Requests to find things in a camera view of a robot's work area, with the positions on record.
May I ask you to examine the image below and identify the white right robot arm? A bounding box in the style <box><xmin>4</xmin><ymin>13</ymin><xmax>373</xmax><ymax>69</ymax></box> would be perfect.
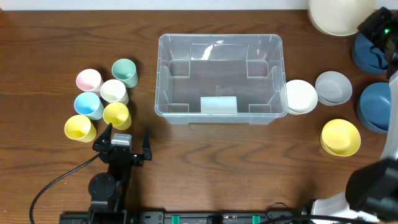
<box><xmin>155</xmin><ymin>34</ymin><xmax>397</xmax><ymax>223</ymax></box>

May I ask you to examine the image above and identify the small white bowl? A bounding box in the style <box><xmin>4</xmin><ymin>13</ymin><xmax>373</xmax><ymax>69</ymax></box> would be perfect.
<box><xmin>280</xmin><ymin>80</ymin><xmax>318</xmax><ymax>115</ymax></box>

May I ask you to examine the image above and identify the pink cup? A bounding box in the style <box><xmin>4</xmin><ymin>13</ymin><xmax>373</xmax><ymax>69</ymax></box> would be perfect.
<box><xmin>76</xmin><ymin>68</ymin><xmax>103</xmax><ymax>96</ymax></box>

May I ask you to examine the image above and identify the yellow cup near bin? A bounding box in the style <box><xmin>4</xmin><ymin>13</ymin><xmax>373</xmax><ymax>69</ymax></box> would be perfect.
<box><xmin>103</xmin><ymin>102</ymin><xmax>132</xmax><ymax>130</ymax></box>

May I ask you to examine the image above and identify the small grey bowl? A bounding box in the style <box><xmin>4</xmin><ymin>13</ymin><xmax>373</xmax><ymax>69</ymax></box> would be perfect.
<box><xmin>315</xmin><ymin>71</ymin><xmax>353</xmax><ymax>106</ymax></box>

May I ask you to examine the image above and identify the light blue cup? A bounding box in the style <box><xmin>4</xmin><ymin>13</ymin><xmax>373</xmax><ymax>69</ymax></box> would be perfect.
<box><xmin>73</xmin><ymin>92</ymin><xmax>104</xmax><ymax>120</ymax></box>

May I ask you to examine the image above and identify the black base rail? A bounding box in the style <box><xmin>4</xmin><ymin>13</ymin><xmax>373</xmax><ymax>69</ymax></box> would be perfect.
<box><xmin>59</xmin><ymin>208</ymin><xmax>297</xmax><ymax>224</ymax></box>

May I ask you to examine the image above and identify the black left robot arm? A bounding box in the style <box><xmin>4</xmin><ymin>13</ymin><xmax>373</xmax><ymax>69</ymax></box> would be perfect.
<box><xmin>87</xmin><ymin>123</ymin><xmax>152</xmax><ymax>224</ymax></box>

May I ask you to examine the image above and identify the yellow bowl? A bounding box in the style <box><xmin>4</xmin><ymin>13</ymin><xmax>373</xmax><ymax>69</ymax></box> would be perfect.
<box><xmin>320</xmin><ymin>119</ymin><xmax>361</xmax><ymax>157</ymax></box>

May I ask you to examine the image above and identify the dark blue bowl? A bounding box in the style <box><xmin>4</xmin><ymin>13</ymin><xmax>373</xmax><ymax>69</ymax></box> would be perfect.
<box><xmin>356</xmin><ymin>82</ymin><xmax>391</xmax><ymax>134</ymax></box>
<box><xmin>351</xmin><ymin>34</ymin><xmax>388</xmax><ymax>75</ymax></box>

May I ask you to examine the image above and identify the cream white cup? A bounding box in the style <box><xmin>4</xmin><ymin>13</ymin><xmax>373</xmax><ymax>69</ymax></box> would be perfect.
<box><xmin>100</xmin><ymin>79</ymin><xmax>129</xmax><ymax>105</ymax></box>

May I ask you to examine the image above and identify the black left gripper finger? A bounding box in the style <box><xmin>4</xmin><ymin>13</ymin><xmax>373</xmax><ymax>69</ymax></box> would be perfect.
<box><xmin>142</xmin><ymin>129</ymin><xmax>152</xmax><ymax>161</ymax></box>
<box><xmin>93</xmin><ymin>123</ymin><xmax>113</xmax><ymax>152</ymax></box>

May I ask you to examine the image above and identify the large cream bowl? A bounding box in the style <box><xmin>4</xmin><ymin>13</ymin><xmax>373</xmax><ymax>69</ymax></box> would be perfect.
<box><xmin>308</xmin><ymin>0</ymin><xmax>377</xmax><ymax>36</ymax></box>

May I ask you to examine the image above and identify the clear plastic storage bin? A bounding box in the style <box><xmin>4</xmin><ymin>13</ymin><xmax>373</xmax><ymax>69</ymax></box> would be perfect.
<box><xmin>154</xmin><ymin>34</ymin><xmax>287</xmax><ymax>124</ymax></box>

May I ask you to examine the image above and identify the mint green cup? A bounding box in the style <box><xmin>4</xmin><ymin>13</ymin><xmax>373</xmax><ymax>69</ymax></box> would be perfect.
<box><xmin>111</xmin><ymin>58</ymin><xmax>138</xmax><ymax>88</ymax></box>

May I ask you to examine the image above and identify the yellow cup far left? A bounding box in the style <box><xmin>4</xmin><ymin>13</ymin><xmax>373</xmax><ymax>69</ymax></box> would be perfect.
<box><xmin>64</xmin><ymin>115</ymin><xmax>97</xmax><ymax>142</ymax></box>

